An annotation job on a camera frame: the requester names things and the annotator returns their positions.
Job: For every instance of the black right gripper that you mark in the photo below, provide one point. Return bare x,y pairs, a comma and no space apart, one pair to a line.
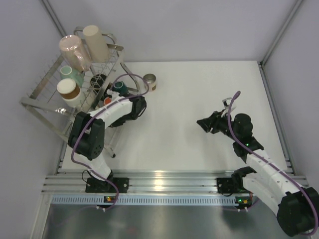
214,121

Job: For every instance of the steel cup with brown band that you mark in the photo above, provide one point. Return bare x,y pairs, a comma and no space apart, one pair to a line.
151,80

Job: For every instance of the dark teal cup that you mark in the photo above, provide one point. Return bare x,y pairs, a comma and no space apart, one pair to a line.
120,88

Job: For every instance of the orange mug white inside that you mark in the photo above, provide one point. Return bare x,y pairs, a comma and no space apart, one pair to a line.
107,100

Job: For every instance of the dark brown mug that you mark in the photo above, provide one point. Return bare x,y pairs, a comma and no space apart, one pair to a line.
97,81

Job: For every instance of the tall beige cup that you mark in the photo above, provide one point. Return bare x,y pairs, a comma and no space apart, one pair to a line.
96,44

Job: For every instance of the steel cup with cork base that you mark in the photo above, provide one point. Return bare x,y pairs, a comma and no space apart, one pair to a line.
71,93

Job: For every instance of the teal green mug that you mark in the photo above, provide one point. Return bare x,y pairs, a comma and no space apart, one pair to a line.
69,72

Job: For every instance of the iridescent pink mug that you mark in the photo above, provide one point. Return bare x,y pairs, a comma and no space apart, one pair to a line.
74,52

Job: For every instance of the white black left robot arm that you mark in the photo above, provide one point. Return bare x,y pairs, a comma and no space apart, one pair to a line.
87,135

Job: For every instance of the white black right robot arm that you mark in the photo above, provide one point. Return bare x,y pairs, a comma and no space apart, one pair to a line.
295,207

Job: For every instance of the stainless steel dish rack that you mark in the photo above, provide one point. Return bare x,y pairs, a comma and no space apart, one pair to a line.
48,106

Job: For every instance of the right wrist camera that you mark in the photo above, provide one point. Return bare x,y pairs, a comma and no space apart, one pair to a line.
226,102

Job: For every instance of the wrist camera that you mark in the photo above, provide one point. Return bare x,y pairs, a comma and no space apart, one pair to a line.
226,102
112,94

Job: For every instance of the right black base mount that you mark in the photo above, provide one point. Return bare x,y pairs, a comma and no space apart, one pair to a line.
227,186

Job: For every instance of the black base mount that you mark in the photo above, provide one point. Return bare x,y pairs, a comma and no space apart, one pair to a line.
227,186
94,185

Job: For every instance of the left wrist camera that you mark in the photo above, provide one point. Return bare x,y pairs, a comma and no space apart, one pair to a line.
112,94

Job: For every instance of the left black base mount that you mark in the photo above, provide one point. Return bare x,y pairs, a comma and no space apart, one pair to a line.
94,185

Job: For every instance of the aluminium mounting rail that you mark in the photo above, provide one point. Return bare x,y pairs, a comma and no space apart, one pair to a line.
141,182

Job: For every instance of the perforated cable duct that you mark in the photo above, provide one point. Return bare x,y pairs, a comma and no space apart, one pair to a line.
134,200

